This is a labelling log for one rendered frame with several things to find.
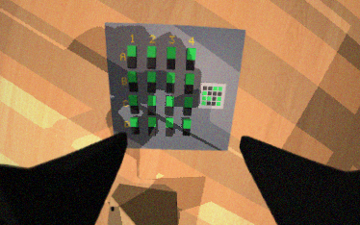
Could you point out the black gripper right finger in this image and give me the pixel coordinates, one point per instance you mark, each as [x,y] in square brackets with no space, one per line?
[299,191]

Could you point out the grey switch panel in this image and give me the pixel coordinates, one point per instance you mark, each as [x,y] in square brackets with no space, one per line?
[173,87]

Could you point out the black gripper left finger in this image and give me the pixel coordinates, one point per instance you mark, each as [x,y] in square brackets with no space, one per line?
[68,190]

